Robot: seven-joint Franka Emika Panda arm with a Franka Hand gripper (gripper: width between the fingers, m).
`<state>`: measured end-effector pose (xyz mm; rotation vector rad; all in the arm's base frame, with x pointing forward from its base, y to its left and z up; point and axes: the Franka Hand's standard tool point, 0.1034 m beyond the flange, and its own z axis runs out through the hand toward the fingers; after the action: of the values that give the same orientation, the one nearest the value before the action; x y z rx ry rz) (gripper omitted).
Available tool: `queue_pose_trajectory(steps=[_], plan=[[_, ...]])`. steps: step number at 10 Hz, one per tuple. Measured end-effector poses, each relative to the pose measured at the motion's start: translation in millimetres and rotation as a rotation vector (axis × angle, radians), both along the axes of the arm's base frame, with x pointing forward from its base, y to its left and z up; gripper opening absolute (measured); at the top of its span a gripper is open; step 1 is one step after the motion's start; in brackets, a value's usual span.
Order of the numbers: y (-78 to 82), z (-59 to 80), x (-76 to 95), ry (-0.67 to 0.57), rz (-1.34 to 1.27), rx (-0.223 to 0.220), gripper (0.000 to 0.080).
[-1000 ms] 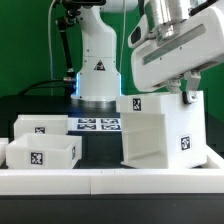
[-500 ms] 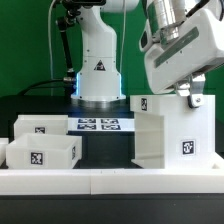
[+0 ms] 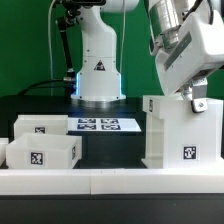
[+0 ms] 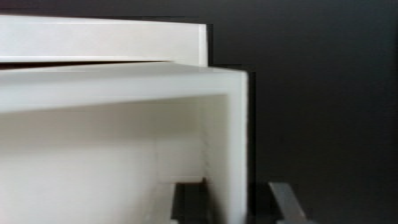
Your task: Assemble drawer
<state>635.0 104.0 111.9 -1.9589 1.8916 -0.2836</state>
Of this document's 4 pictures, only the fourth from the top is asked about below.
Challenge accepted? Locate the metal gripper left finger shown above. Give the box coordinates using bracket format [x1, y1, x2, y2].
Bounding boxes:
[171, 180, 212, 224]

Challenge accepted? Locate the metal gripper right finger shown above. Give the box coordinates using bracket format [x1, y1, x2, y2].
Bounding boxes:
[269, 182, 308, 224]

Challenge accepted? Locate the white drawer cabinet box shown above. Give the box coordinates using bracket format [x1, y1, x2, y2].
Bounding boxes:
[0, 62, 249, 224]

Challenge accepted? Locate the white fence right side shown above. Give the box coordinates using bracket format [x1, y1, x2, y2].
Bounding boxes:
[0, 14, 208, 66]

